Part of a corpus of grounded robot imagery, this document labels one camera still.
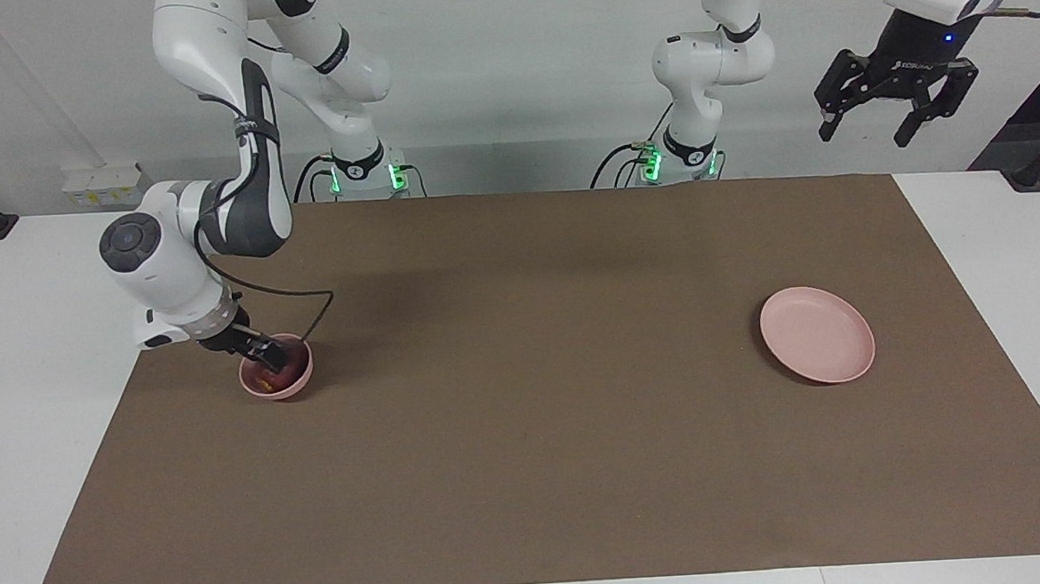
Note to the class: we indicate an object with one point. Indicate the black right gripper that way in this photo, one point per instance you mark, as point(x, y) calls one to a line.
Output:
point(230, 339)

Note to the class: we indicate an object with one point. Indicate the brown table mat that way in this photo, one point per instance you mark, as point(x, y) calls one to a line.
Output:
point(535, 416)

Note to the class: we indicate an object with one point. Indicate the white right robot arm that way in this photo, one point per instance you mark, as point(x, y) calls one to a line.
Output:
point(204, 33)

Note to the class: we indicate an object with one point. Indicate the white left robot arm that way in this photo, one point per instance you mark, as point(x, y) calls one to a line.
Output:
point(713, 59)

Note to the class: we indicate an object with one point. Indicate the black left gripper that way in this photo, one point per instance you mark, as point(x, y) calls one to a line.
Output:
point(917, 53)

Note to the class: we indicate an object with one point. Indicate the pink plate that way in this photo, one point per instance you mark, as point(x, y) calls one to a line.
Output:
point(820, 334)

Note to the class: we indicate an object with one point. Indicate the white wall socket strip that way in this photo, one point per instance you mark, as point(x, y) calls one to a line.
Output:
point(101, 188)

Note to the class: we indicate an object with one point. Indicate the dark red apple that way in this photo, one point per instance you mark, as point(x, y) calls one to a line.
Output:
point(268, 379)

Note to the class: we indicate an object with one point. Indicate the pink bowl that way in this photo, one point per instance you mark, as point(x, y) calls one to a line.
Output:
point(298, 379)

